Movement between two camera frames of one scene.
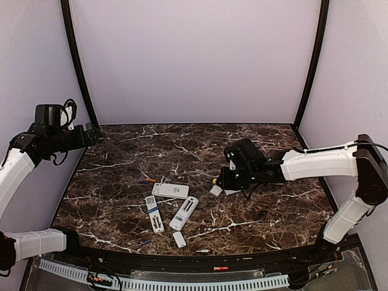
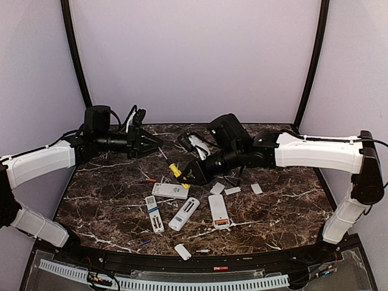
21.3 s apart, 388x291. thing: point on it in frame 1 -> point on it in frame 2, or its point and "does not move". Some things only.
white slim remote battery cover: x=230 y=191 does not move
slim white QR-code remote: x=156 y=214 does not move
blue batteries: x=153 y=209 does not move
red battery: x=220 y=268 does not move
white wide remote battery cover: x=216 y=190 does not move
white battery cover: x=179 y=239 -> x=184 y=253
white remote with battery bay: x=184 y=213 does not move
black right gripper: x=225 y=182 -> x=199 y=178
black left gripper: x=80 y=140 -> x=160 y=142
